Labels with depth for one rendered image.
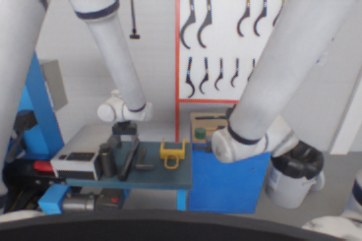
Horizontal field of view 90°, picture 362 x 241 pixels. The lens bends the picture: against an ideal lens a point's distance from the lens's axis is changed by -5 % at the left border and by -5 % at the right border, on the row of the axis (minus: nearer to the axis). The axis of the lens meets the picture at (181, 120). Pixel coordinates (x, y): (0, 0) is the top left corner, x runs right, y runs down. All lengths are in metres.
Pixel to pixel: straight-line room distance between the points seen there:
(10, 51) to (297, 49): 0.51
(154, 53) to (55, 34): 1.30
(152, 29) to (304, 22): 2.36
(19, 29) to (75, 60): 2.50
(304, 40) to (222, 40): 2.29
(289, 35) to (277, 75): 0.06
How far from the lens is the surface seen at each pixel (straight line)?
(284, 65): 0.35
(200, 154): 1.76
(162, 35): 2.61
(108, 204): 1.12
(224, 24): 2.60
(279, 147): 0.56
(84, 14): 0.57
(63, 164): 1.20
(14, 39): 0.51
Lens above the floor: 1.84
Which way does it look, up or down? 27 degrees down
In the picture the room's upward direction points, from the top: 1 degrees clockwise
